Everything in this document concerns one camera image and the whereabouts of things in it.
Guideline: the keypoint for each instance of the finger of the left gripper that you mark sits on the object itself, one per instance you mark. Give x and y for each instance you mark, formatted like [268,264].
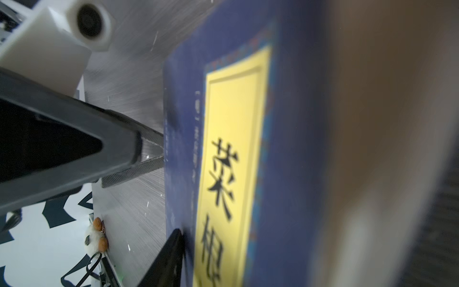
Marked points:
[136,171]
[52,144]

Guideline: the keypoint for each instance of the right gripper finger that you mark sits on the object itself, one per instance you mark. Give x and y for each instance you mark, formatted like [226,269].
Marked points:
[166,269]

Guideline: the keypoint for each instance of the navy book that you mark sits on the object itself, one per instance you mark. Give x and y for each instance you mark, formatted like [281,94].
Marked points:
[316,144]

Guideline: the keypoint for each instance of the brown white plush toy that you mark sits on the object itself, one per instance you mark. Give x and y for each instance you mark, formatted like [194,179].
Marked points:
[95,239]

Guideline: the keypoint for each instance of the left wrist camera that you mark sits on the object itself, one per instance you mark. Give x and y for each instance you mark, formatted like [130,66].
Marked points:
[51,43]

